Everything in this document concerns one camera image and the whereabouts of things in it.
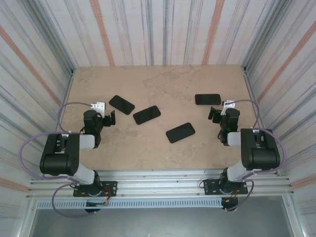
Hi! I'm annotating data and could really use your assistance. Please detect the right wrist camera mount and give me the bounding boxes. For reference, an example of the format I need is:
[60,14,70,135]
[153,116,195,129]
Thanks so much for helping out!
[221,100,237,116]

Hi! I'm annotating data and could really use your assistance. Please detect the red black wire bundle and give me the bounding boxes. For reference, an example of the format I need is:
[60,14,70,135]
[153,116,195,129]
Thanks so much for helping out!
[222,190,239,204]
[98,187,111,205]

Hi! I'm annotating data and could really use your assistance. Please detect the aluminium rail frame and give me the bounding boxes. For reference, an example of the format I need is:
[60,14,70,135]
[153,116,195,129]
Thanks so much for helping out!
[26,169,296,200]

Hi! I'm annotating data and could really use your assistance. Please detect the aluminium side rail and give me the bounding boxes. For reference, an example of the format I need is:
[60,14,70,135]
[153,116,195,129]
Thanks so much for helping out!
[43,69,76,180]
[242,66,278,176]

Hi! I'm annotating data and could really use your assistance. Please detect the silver-edged smartphone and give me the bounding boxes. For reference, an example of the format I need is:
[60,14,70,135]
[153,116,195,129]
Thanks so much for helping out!
[109,95,135,115]

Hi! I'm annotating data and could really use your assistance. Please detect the black-screen smartphone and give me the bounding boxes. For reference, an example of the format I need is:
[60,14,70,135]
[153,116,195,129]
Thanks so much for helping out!
[133,106,161,125]

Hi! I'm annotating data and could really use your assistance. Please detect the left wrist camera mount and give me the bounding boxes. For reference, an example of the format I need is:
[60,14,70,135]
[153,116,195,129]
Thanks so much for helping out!
[90,101,106,112]

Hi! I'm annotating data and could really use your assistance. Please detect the slotted grey cable duct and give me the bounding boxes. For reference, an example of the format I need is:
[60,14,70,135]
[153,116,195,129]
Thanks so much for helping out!
[36,198,224,209]

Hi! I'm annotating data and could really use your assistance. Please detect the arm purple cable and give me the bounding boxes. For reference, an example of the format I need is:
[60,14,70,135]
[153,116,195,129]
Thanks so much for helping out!
[223,99,287,213]
[19,102,97,218]

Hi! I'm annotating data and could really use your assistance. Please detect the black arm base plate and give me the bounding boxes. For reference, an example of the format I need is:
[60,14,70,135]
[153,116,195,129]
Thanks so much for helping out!
[73,181,118,198]
[202,179,248,196]

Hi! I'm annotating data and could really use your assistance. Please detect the black phone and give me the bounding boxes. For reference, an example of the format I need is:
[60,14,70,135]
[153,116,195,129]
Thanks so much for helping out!
[194,93,222,106]

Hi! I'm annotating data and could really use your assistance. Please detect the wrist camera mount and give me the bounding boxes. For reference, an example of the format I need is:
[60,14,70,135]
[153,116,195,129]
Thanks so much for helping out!
[221,100,237,116]
[90,101,106,112]

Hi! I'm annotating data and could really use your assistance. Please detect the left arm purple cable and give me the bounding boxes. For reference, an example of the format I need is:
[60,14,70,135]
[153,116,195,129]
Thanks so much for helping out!
[19,102,97,218]

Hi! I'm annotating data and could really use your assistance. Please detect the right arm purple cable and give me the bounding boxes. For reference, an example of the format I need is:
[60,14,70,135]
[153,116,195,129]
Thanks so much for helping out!
[223,99,287,213]

